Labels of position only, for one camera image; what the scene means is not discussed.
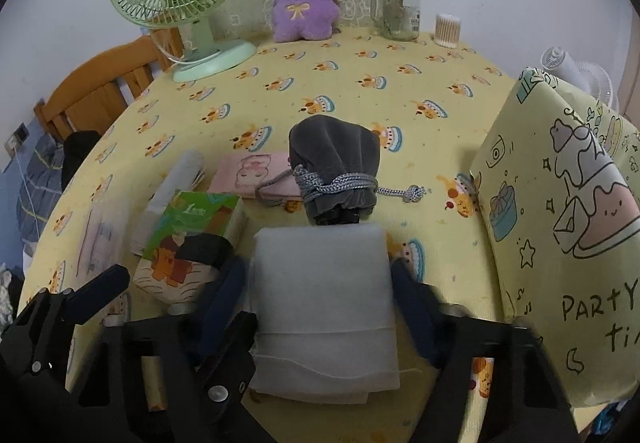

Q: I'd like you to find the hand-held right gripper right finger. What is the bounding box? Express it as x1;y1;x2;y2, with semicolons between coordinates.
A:
390;260;573;443

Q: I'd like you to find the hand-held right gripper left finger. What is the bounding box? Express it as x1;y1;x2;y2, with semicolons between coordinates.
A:
70;255;276;443

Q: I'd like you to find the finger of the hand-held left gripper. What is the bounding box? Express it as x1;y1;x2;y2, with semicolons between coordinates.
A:
62;264;132;324
176;232;235;274

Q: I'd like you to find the green tissue pack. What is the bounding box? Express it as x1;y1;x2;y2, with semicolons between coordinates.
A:
131;191;248;306

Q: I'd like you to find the clear plastic packet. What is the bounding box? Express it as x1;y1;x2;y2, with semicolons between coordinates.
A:
75;200;132;281

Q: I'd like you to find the pink cartoon pouch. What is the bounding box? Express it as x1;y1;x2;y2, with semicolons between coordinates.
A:
207;152;301;201

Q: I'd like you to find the white cloth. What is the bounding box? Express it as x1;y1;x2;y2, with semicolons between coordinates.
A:
0;263;16;329
246;223;402;406

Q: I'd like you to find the yellow cartoon gift bag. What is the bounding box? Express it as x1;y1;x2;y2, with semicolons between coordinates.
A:
469;66;640;409

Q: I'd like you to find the grey drawstring pouch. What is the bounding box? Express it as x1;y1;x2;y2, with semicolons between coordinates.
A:
255;115;427;228

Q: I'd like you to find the blue plaid bedding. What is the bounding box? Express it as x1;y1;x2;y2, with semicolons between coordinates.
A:
15;130;76;244

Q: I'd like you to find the black cloth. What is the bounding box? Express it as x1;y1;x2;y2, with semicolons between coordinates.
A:
61;129;103;194

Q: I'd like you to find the orange wooden chair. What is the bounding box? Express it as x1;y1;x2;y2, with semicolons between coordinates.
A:
34;27;187;144

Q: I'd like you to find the yellow printed tablecloth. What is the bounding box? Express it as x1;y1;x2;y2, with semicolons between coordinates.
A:
20;28;601;443

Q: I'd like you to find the blue cloth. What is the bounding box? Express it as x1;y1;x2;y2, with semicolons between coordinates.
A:
585;398;632;434

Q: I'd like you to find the cotton swab container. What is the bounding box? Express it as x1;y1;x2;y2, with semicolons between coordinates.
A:
434;13;462;48

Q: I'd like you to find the white floor fan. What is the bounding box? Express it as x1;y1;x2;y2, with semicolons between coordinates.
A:
541;45;621;116

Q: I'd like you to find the glass jar with black lid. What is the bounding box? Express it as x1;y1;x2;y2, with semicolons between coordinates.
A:
370;0;422;42

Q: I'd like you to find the wall socket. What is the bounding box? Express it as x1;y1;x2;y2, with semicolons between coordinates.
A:
4;122;31;156

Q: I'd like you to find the white fan cable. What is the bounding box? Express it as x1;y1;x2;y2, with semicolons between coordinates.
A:
150;29;223;68

